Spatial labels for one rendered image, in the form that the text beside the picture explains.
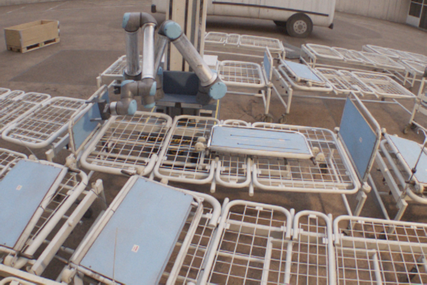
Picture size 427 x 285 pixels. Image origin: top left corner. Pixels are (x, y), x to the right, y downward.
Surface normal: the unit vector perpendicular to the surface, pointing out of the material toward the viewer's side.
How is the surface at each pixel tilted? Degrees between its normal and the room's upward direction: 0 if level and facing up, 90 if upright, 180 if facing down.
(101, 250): 7
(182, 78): 90
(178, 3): 90
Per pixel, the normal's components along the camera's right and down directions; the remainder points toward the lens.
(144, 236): 0.20, -0.86
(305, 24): 0.07, 0.46
